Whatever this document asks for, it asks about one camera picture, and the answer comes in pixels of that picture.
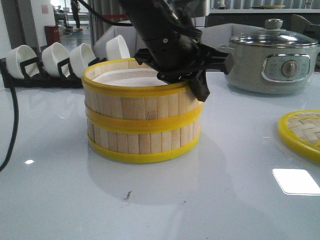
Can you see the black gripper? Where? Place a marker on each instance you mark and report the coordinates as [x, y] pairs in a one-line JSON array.
[[175, 56]]

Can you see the bamboo steamer tier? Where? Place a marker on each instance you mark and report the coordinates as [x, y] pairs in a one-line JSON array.
[[138, 110], [143, 148]]

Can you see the woven bamboo steamer lid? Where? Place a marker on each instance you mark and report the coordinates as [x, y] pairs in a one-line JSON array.
[[300, 131]]

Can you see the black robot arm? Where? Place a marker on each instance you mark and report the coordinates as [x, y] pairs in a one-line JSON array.
[[156, 16]]

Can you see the right grey upholstered chair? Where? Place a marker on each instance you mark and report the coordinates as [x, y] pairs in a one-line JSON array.
[[214, 36]]

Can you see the white cabinet in background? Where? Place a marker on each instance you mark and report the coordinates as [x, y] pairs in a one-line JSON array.
[[200, 9]]

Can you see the grey-green electric cooking pot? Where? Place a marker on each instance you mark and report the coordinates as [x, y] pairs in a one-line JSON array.
[[270, 70]]

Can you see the glass pot lid with knob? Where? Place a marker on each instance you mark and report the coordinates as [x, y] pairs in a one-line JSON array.
[[273, 35]]

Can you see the paper liner in left tier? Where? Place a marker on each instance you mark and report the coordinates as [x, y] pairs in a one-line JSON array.
[[138, 77]]

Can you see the white bowl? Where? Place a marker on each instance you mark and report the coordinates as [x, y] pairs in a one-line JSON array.
[[116, 49], [80, 57], [51, 56], [15, 57]]

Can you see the red barrier tape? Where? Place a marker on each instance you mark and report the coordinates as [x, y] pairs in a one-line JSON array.
[[115, 16]]

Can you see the person standing in background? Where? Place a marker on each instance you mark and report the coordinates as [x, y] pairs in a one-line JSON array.
[[75, 12]]

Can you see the red bin in background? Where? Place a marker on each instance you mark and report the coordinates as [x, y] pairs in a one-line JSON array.
[[52, 34]]

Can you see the black dish rack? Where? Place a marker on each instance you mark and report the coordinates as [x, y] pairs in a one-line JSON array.
[[66, 78]]

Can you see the white bowl far left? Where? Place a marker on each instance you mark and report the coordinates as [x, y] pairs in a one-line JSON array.
[[15, 57]]

